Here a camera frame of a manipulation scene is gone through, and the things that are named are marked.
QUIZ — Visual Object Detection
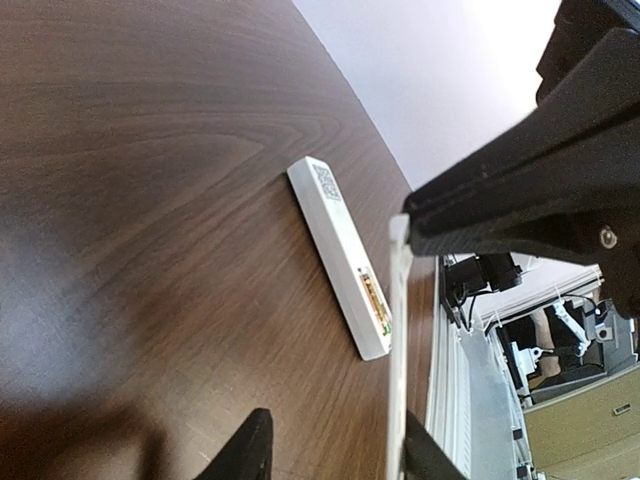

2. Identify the white battery cover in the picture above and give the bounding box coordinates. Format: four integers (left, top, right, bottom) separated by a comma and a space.
385, 214, 413, 480

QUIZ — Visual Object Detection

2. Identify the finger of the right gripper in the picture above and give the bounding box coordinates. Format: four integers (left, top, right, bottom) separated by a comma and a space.
403, 29, 639, 318

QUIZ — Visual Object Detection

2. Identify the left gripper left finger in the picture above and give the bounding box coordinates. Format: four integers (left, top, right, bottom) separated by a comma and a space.
195, 408, 274, 480

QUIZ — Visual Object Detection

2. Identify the background tan cabinet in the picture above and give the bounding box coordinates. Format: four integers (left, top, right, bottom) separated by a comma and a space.
524, 365, 639, 479

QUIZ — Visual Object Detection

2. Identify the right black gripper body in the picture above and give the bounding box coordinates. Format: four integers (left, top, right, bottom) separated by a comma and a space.
536, 0, 639, 103

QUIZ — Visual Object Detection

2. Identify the white remote control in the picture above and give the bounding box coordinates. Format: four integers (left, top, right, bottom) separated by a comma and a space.
287, 156, 391, 361

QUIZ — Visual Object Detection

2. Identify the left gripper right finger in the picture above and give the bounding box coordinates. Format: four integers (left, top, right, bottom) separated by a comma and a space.
403, 410, 466, 480

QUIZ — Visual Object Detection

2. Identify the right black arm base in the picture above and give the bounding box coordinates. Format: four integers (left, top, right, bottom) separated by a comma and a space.
441, 253, 523, 331

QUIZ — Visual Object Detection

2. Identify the copper AA battery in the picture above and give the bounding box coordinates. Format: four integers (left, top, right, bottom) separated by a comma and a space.
358, 268, 391, 336

